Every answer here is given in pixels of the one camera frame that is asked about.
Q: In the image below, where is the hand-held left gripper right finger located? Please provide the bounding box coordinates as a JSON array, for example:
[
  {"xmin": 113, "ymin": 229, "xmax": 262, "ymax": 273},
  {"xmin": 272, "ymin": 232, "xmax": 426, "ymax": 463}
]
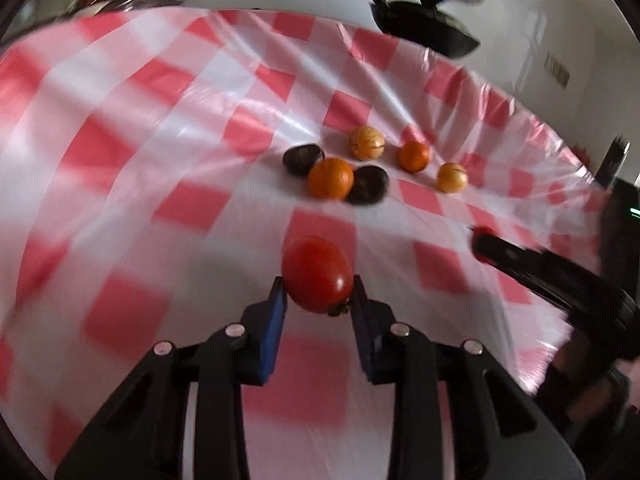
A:
[{"xmin": 349, "ymin": 274, "xmax": 587, "ymax": 480}]

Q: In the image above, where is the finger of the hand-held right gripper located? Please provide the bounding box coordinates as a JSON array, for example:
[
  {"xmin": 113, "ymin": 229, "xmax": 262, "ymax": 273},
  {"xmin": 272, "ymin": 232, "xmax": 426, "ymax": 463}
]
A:
[{"xmin": 471, "ymin": 233, "xmax": 627, "ymax": 313}]

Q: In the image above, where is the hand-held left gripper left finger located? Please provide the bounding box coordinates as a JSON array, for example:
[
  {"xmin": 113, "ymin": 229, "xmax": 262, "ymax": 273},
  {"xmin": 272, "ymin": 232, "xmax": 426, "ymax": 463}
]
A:
[{"xmin": 55, "ymin": 275, "xmax": 291, "ymax": 480}]

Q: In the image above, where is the red tomato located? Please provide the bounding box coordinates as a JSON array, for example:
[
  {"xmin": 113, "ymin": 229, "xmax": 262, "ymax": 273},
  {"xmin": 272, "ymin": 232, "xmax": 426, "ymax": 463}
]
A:
[
  {"xmin": 470, "ymin": 226, "xmax": 499, "ymax": 264},
  {"xmin": 281, "ymin": 236, "xmax": 355, "ymax": 317}
]

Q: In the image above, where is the orange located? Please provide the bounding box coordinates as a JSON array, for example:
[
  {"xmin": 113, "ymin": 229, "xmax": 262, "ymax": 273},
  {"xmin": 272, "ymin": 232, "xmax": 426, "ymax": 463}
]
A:
[
  {"xmin": 307, "ymin": 157, "xmax": 355, "ymax": 200},
  {"xmin": 397, "ymin": 140, "xmax": 432, "ymax": 174}
]

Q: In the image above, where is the striped yellow pepino melon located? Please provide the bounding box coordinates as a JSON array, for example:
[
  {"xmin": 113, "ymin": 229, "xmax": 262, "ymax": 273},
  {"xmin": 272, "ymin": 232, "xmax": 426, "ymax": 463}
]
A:
[{"xmin": 348, "ymin": 126, "xmax": 386, "ymax": 162}]

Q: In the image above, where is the person's right forearm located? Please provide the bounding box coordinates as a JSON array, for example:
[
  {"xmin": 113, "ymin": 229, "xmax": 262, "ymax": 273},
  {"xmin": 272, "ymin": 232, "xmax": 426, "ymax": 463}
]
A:
[{"xmin": 537, "ymin": 340, "xmax": 635, "ymax": 461}]

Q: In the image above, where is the dark bottle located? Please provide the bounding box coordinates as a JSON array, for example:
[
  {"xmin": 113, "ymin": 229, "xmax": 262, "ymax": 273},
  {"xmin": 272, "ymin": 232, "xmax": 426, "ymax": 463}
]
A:
[{"xmin": 597, "ymin": 135, "xmax": 632, "ymax": 190}]

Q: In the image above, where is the plain yellow pepino melon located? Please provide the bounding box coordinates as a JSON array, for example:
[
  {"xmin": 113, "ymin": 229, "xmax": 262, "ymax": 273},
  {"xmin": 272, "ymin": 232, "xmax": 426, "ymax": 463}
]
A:
[{"xmin": 436, "ymin": 161, "xmax": 470, "ymax": 195}]

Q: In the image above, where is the dark brown avocado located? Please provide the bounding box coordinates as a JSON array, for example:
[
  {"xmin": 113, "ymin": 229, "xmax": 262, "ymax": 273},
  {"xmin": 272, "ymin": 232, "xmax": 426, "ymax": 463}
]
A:
[
  {"xmin": 345, "ymin": 165, "xmax": 390, "ymax": 206},
  {"xmin": 282, "ymin": 143, "xmax": 325, "ymax": 177}
]

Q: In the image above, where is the red white checkered tablecloth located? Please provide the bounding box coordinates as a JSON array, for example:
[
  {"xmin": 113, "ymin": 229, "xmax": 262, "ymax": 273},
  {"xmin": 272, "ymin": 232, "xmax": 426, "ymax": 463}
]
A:
[{"xmin": 0, "ymin": 5, "xmax": 618, "ymax": 480}]

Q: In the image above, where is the black frying pan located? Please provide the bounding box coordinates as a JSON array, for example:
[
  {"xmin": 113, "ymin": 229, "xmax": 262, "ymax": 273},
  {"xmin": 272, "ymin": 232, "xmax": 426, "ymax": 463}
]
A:
[{"xmin": 312, "ymin": 0, "xmax": 482, "ymax": 58}]

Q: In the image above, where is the wall switch plate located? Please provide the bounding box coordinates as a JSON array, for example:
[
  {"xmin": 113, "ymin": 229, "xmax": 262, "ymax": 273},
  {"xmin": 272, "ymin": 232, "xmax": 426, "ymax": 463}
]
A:
[{"xmin": 544, "ymin": 51, "xmax": 572, "ymax": 88}]

